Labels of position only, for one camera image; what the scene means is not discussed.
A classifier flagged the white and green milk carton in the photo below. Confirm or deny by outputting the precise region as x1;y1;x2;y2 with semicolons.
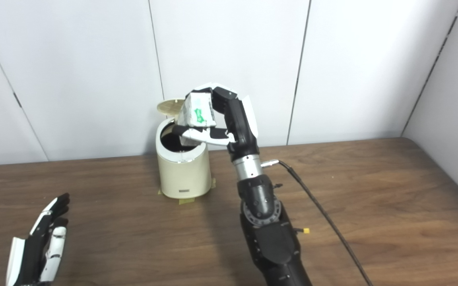
178;92;217;148

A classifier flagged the white and black left hand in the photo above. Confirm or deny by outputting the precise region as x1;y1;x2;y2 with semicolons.
6;193;70;286

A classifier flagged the cream-colored bin with lid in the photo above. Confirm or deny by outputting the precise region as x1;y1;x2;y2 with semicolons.
155;99;212;199

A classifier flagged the white and black right hand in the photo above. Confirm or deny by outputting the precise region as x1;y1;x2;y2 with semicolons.
171;82;260;161

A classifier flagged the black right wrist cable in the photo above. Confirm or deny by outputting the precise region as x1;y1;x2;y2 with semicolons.
262;160;375;286

